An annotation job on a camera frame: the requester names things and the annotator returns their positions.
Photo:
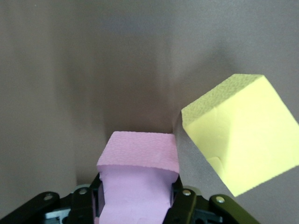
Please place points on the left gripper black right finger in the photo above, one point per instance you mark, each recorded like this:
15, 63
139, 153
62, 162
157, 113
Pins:
184, 207

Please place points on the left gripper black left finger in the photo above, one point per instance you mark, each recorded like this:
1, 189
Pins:
81, 207

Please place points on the pink foam cube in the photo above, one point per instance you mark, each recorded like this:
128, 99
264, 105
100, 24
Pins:
137, 163

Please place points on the yellow foam cube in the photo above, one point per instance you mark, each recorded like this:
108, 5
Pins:
245, 140

